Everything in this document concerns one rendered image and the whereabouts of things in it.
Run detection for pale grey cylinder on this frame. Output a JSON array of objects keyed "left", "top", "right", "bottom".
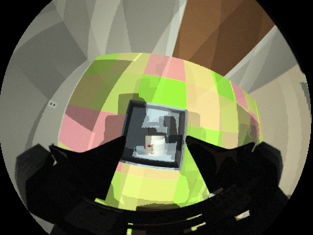
[{"left": 145, "top": 136, "right": 166, "bottom": 157}]

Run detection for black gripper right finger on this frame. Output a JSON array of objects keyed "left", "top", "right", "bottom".
[{"left": 185, "top": 136, "right": 255, "bottom": 193}]

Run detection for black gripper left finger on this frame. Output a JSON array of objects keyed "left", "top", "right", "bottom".
[{"left": 49, "top": 136, "right": 126, "bottom": 200}]

